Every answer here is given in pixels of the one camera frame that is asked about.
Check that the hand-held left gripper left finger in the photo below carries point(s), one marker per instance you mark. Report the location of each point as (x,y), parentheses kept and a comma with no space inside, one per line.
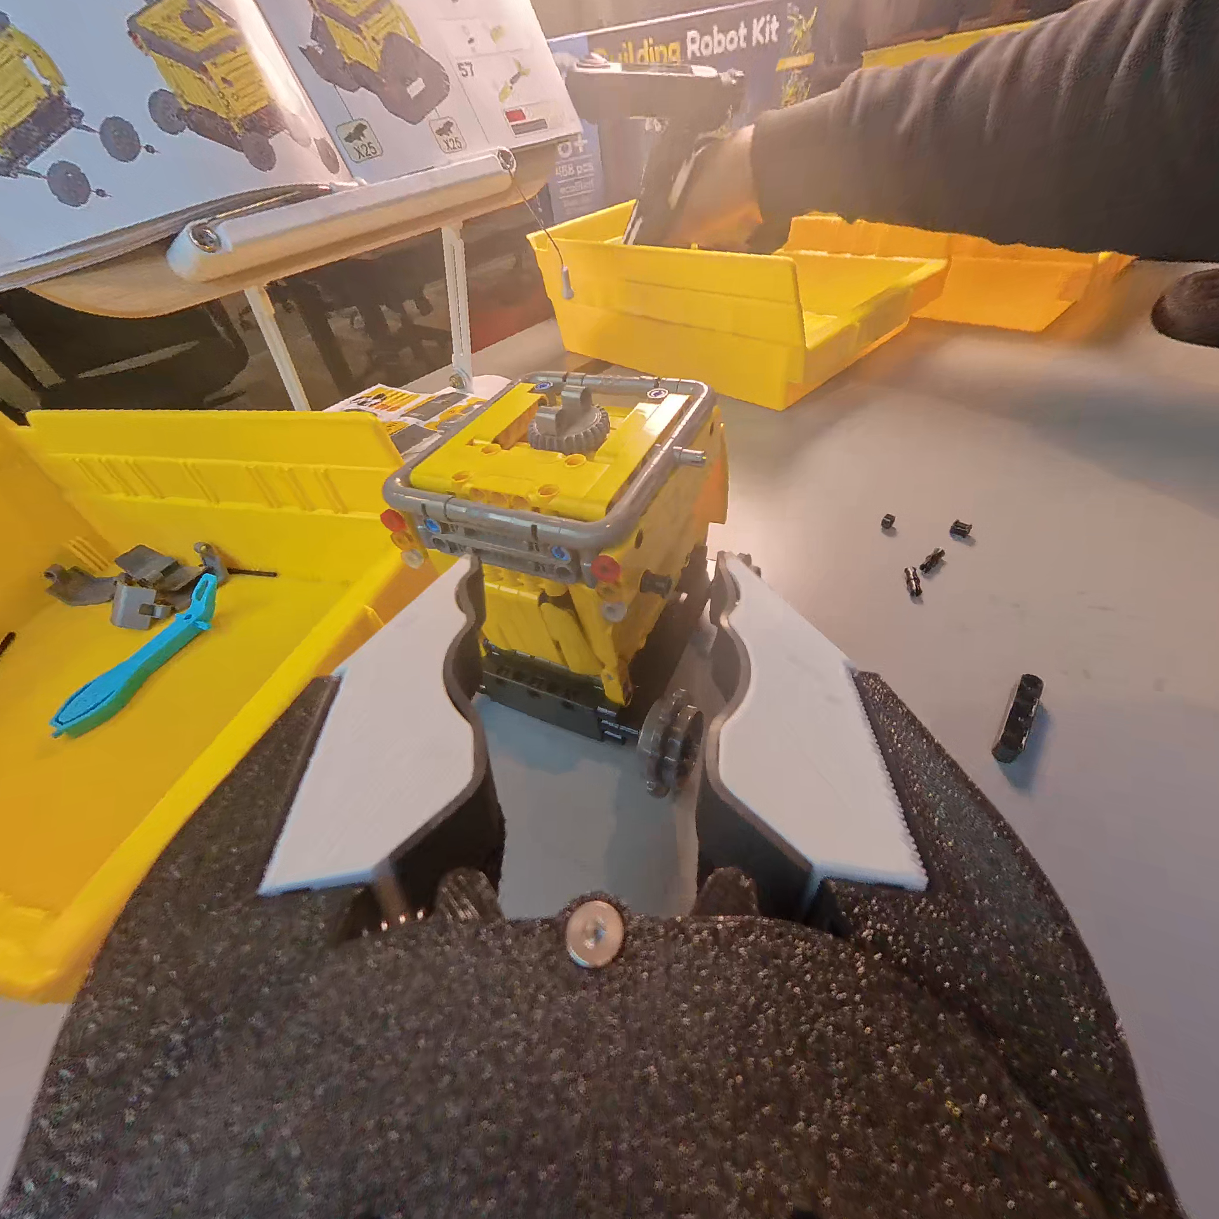
(381,761)

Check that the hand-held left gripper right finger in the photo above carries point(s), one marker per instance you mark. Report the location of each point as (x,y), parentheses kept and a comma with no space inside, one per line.
(811,770)

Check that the grey toothed wheel hub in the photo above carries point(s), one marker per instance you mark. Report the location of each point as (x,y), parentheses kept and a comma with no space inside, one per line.
(673,743)

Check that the black short beam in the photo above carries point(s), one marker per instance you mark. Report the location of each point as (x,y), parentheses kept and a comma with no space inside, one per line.
(1018,718)

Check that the yellow plastic storage bin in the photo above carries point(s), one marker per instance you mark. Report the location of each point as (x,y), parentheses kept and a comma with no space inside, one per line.
(915,47)
(143,809)
(686,313)
(1030,285)

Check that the yellow black toy brick vehicle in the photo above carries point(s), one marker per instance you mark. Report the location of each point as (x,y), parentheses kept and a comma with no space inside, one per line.
(506,457)

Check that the person's right forearm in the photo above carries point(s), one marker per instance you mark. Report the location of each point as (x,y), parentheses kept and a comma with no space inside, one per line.
(953,133)

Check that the grey desk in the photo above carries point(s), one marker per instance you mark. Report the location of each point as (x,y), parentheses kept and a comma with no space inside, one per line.
(953,428)

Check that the person's right hand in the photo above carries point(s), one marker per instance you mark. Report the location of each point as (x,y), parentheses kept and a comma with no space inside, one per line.
(729,190)

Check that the blue toy kit box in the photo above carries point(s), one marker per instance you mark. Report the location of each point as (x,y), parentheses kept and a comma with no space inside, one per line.
(790,85)

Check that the teal brick separator tool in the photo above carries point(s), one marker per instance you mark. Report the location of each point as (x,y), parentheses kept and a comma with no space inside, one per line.
(116,690)

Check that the grey brick parts in bin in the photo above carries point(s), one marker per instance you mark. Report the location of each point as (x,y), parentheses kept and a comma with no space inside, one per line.
(134,605)

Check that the white book stand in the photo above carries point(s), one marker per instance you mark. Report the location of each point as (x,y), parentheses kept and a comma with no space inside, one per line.
(362,204)

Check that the printed sticker sheet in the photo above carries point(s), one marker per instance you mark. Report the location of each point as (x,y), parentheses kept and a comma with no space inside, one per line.
(400,404)

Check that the white instruction booklet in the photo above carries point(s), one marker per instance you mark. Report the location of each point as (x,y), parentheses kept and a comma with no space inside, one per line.
(95,190)

